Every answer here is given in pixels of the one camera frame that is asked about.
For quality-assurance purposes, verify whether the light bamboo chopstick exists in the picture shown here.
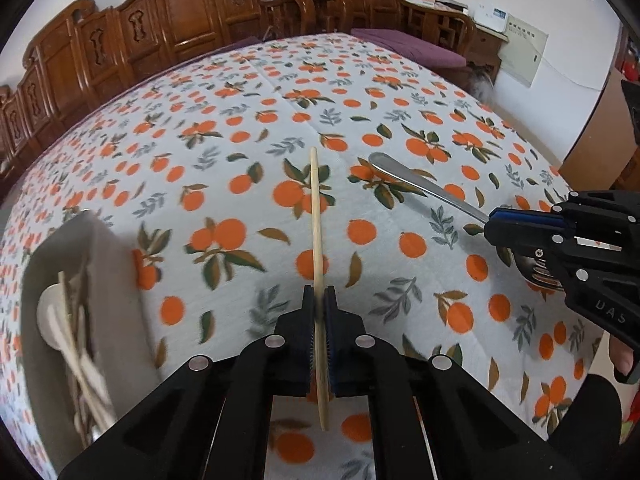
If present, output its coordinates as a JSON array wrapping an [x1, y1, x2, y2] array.
[[58, 271, 103, 412], [309, 148, 330, 431]]

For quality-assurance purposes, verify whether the metal fork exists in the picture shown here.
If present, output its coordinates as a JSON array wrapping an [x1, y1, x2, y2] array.
[[368, 150, 564, 294]]

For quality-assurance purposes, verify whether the orange print tablecloth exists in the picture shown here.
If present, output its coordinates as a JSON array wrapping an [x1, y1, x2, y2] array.
[[1, 34, 600, 479]]

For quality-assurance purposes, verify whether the white spoon in tray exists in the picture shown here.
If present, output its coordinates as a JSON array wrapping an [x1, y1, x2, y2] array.
[[36, 284, 64, 350]]

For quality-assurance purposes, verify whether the carved wooden bench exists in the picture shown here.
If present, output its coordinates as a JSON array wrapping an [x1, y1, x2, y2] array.
[[1, 0, 316, 181]]

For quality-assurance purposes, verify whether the person's right hand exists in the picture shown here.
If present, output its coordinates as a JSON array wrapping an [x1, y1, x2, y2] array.
[[608, 335, 634, 376]]

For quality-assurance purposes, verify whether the white wall panel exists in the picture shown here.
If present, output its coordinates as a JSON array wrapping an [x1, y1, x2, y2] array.
[[499, 15, 548, 88]]

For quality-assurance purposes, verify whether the carved wooden armchair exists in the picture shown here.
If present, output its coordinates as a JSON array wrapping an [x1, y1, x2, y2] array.
[[317, 0, 503, 82]]

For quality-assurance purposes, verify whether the cardboard sheet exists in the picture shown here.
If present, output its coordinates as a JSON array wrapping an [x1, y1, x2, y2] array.
[[560, 68, 639, 191]]

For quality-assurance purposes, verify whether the white router box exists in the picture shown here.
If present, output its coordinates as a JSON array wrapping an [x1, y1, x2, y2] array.
[[473, 3, 509, 32]]

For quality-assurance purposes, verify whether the white plastic spoon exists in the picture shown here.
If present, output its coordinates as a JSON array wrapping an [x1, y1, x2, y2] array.
[[46, 304, 116, 432]]

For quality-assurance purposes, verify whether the purple seat cushion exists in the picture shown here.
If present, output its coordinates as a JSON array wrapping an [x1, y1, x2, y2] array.
[[350, 28, 466, 70]]

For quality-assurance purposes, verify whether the grey utensil tray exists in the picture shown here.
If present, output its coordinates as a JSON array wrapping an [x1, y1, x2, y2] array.
[[20, 211, 160, 472]]

